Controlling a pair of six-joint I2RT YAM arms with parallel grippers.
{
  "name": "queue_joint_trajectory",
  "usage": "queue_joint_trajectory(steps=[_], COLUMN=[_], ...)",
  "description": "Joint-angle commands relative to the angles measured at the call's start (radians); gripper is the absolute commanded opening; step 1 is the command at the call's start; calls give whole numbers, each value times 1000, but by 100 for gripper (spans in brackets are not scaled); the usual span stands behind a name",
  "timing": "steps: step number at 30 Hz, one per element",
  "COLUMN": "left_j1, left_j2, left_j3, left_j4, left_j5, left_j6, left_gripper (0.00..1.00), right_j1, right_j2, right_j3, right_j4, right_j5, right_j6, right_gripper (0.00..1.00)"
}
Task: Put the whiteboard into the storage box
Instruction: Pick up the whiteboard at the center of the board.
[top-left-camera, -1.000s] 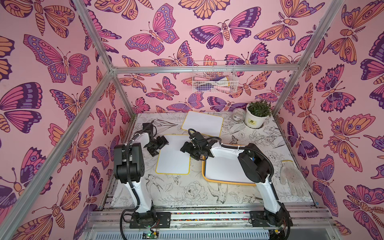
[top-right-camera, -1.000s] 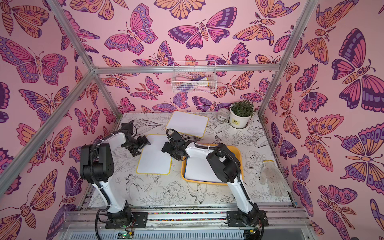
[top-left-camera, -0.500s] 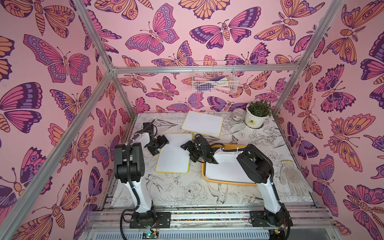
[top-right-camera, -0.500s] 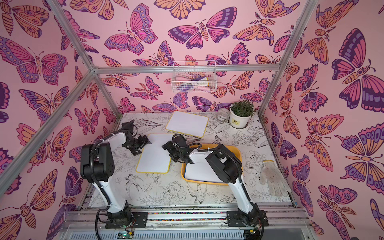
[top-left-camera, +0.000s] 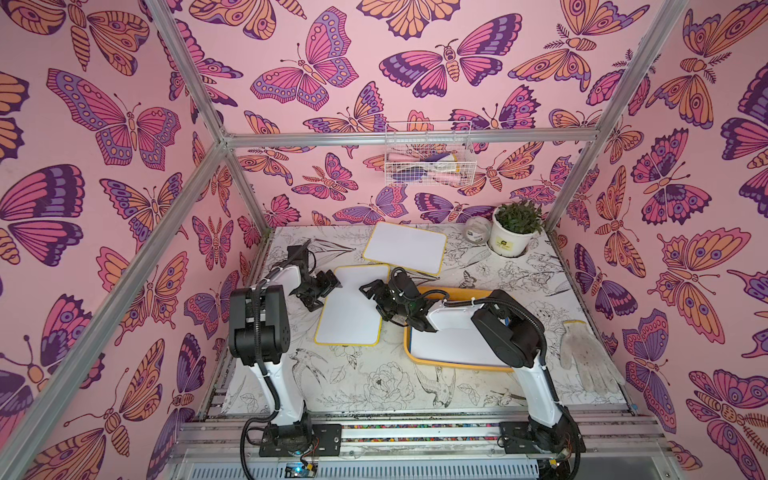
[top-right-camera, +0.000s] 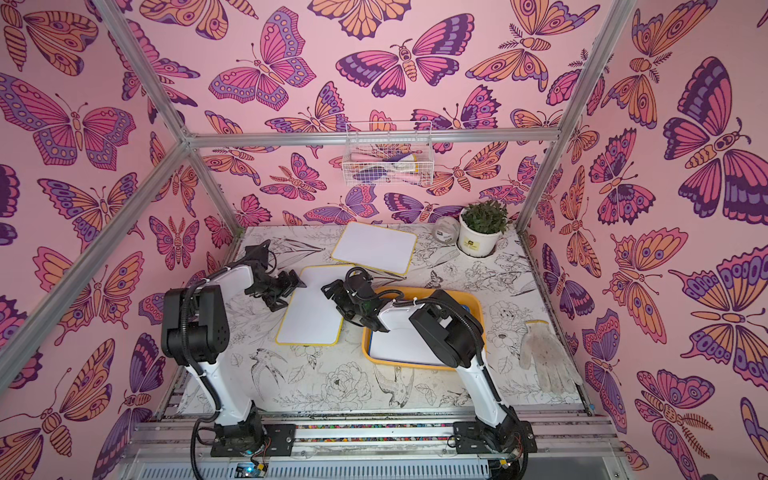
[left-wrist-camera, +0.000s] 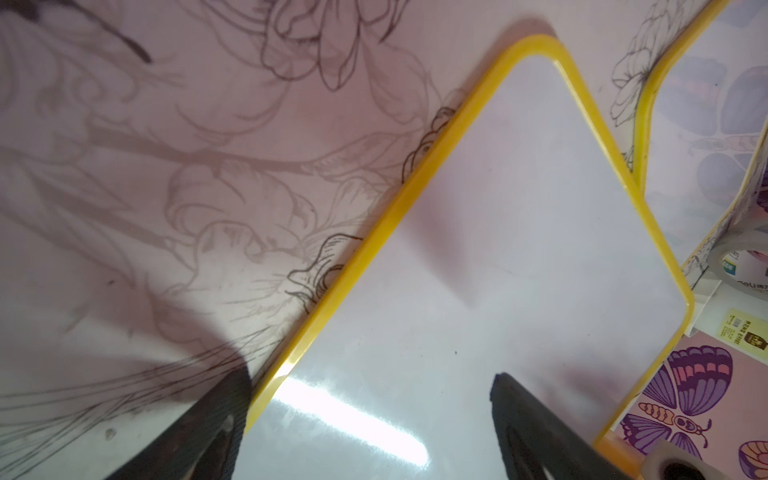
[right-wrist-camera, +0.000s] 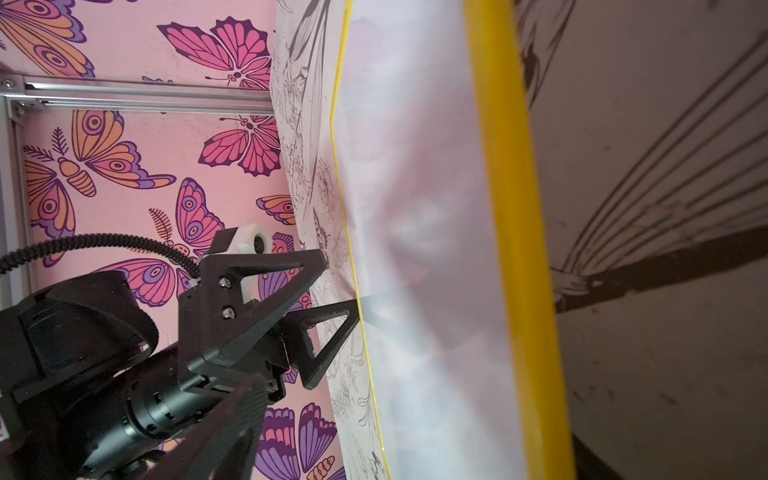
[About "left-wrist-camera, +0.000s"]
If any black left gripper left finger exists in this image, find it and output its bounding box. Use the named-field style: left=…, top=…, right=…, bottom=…
left=109, top=367, right=252, bottom=480

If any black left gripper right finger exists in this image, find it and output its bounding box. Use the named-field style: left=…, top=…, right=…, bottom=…
left=490, top=373, right=627, bottom=479

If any yellow storage tray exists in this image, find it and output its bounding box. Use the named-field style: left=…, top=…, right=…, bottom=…
left=595, top=431, right=645, bottom=479

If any yellow-framed whiteboard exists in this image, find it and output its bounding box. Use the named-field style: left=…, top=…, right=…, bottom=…
left=234, top=35, right=693, bottom=479
left=641, top=1, right=767, bottom=265

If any clear tape roll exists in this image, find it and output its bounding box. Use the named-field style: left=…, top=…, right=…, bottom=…
left=707, top=179, right=768, bottom=301

